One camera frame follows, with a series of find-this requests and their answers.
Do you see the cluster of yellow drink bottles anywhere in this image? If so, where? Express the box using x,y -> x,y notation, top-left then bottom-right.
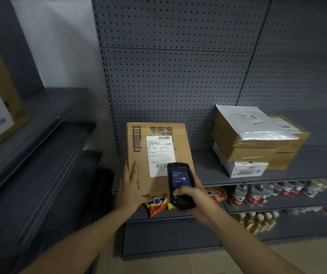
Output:
232,210 -> 280,236

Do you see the small brown box handwritten label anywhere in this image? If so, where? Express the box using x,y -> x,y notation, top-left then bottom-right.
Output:
269,115 -> 311,154

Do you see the clear water bottle red label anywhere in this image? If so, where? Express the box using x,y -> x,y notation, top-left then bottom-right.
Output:
230,184 -> 248,208

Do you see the person's left hand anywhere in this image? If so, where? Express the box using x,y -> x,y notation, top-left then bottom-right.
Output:
115,159 -> 152,216

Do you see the person's right hand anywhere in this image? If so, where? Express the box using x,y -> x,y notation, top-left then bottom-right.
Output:
173,172 -> 220,226

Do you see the brown box top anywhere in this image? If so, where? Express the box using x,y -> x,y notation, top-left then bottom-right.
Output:
211,125 -> 277,163

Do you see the row of red label bottles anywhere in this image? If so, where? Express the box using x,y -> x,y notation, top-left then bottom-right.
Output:
246,179 -> 327,206

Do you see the row of small white bottles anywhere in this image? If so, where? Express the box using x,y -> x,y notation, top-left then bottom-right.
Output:
286,204 -> 327,217

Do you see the person's left forearm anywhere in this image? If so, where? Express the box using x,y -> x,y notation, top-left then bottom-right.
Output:
19,207 -> 133,274

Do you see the white printed carton box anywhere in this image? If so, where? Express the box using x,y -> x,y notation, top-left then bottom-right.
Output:
212,142 -> 269,179

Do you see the person's right forearm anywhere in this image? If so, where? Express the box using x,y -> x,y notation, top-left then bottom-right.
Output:
206,209 -> 304,274

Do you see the grey pegboard shelf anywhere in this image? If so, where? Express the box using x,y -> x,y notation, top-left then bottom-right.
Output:
90,0 -> 327,259

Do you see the pile of red snack packets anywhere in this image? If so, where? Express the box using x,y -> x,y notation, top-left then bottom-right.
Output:
144,186 -> 227,218

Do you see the black handheld barcode scanner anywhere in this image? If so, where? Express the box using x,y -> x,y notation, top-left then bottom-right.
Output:
167,162 -> 197,210

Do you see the large brown printed carton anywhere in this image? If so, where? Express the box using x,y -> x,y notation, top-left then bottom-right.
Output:
126,122 -> 195,197

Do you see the white mailer envelope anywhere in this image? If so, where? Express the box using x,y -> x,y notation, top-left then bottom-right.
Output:
215,104 -> 300,141

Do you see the small brown box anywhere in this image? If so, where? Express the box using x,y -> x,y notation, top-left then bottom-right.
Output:
267,152 -> 297,171

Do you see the dark grey side shelving unit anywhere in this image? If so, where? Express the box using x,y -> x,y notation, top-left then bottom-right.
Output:
0,0 -> 116,274

